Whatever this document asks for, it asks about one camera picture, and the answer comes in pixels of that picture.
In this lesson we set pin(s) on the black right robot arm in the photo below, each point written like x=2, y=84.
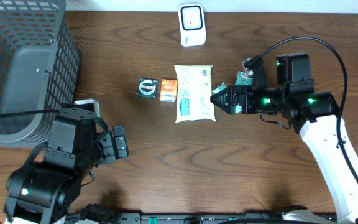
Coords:
x=313, y=115

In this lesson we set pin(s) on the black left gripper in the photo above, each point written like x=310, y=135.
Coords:
x=120, y=143

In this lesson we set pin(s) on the teal Kleenex tissue box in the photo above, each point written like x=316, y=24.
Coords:
x=244, y=78

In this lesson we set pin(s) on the wet wipes pack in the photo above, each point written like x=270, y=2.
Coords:
x=194, y=92

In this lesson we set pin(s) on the white barcode scanner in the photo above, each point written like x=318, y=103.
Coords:
x=192, y=25

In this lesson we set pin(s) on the round sticker item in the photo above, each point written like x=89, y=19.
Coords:
x=147, y=88

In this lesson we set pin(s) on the green tissue pack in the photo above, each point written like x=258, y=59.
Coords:
x=219, y=88

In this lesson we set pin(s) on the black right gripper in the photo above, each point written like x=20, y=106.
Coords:
x=246, y=105

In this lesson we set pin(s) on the grey plastic mesh basket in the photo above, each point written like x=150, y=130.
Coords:
x=39, y=65

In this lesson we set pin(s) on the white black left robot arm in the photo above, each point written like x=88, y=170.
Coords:
x=51, y=178

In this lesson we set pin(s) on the orange Kleenex tissue pack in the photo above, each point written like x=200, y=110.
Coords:
x=168, y=92

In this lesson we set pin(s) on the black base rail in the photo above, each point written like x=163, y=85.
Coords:
x=136, y=218

